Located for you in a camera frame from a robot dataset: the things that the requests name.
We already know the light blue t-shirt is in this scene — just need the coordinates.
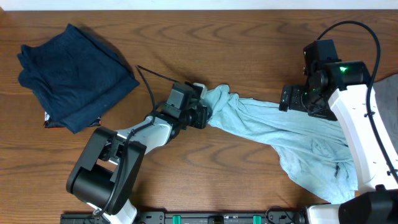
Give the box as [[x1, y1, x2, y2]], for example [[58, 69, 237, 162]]
[[205, 85, 358, 204]]

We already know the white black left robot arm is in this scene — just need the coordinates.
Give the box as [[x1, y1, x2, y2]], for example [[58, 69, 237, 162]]
[[60, 82, 210, 224]]

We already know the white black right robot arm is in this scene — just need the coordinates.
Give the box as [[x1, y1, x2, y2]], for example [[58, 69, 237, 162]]
[[279, 61, 397, 223]]

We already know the grey garment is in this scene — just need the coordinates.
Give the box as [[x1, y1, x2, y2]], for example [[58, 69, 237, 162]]
[[373, 74, 398, 151]]

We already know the folded navy blue garment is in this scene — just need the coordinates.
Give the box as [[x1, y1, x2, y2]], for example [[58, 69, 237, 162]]
[[17, 24, 139, 134]]

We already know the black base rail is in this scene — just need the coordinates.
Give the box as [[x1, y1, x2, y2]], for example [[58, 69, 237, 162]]
[[60, 208, 308, 224]]

